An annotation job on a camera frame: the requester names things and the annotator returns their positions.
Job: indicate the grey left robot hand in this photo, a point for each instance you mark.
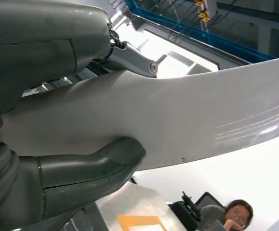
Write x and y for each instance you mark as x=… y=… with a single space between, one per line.
x=33 y=41

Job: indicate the stainless steel workbench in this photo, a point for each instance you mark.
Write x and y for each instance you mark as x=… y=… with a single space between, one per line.
x=134 y=204

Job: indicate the black equipment bag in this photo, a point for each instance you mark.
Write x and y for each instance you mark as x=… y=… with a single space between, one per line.
x=182 y=220

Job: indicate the yellow tape grid outline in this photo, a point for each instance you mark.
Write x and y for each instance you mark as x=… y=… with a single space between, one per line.
x=130 y=220

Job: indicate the blue shelf frame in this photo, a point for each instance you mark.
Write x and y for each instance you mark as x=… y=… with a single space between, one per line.
x=202 y=35

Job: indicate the person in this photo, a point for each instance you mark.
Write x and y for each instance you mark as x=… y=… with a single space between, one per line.
x=238 y=216

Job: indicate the grey metal shelf frame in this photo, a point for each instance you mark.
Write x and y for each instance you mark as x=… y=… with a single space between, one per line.
x=190 y=46

